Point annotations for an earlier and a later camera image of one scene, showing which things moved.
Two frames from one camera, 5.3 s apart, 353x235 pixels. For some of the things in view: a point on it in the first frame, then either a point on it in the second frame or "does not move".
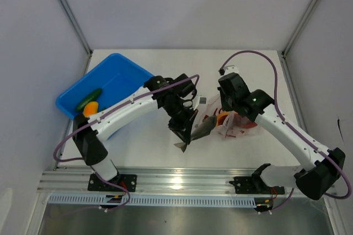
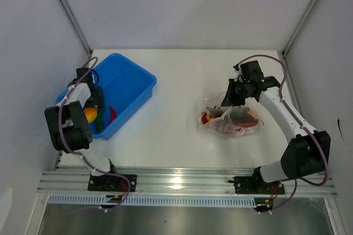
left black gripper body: (178, 115) -> (95, 100)
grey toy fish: (202, 130) -> (236, 113)
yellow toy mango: (90, 108) does not move
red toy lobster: (238, 120) -> (218, 126)
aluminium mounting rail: (158, 181) does not move
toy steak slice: (221, 117) -> (251, 119)
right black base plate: (255, 185) does not move
